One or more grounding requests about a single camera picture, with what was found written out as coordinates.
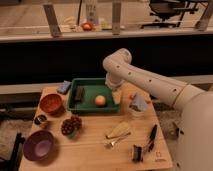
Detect orange apple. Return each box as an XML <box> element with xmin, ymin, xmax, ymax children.
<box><xmin>95</xmin><ymin>95</ymin><xmax>106</xmax><ymax>107</ymax></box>

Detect dark brown block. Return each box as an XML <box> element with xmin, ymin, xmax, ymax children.
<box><xmin>75</xmin><ymin>86</ymin><xmax>84</xmax><ymax>101</ymax></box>

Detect bunch of dark grapes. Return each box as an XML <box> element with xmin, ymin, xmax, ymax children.
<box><xmin>61</xmin><ymin>116</ymin><xmax>82</xmax><ymax>136</ymax></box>

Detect small dark round tin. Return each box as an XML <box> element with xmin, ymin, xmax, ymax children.
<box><xmin>34</xmin><ymin>115</ymin><xmax>47</xmax><ymax>126</ymax></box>

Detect black chair left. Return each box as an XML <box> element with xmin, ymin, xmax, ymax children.
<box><xmin>0</xmin><ymin>133</ymin><xmax>25</xmax><ymax>171</ymax></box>

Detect metal fork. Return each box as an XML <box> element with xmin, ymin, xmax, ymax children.
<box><xmin>104</xmin><ymin>133</ymin><xmax>131</xmax><ymax>148</ymax></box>

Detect small orange piece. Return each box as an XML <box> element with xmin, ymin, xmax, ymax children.
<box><xmin>129</xmin><ymin>94</ymin><xmax>136</xmax><ymax>100</ymax></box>

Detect office chair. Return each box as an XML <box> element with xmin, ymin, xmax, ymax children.
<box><xmin>141</xmin><ymin>0</ymin><xmax>198</xmax><ymax>29</ymax></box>

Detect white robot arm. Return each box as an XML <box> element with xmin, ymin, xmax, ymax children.
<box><xmin>103</xmin><ymin>48</ymin><xmax>213</xmax><ymax>171</ymax></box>

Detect green plastic tray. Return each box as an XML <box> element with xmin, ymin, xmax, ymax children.
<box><xmin>67</xmin><ymin>78</ymin><xmax>120</xmax><ymax>114</ymax></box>

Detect clear cup with blue cloth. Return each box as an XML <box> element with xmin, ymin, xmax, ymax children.
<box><xmin>129</xmin><ymin>93</ymin><xmax>148</xmax><ymax>117</ymax></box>

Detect blue sponge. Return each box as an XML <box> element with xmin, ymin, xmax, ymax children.
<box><xmin>57</xmin><ymin>81</ymin><xmax>71</xmax><ymax>95</ymax></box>

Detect purple bowl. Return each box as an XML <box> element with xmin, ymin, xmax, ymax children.
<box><xmin>23</xmin><ymin>130</ymin><xmax>54</xmax><ymax>161</ymax></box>

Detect red apple on shelf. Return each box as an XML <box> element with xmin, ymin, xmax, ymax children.
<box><xmin>81</xmin><ymin>22</ymin><xmax>94</xmax><ymax>31</ymax></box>

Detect orange bowl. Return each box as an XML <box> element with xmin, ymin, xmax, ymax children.
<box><xmin>39</xmin><ymin>94</ymin><xmax>63</xmax><ymax>114</ymax></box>

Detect black pen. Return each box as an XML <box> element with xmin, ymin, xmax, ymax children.
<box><xmin>148</xmin><ymin>124</ymin><xmax>157</xmax><ymax>152</ymax></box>

